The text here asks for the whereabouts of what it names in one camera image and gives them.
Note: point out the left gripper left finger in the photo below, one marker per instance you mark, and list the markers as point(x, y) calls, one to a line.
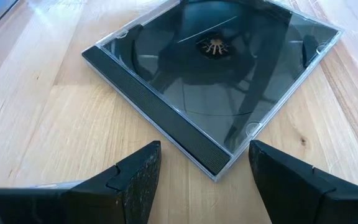
point(129, 186)

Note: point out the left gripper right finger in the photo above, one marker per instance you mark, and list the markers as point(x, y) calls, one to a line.
point(291, 193)

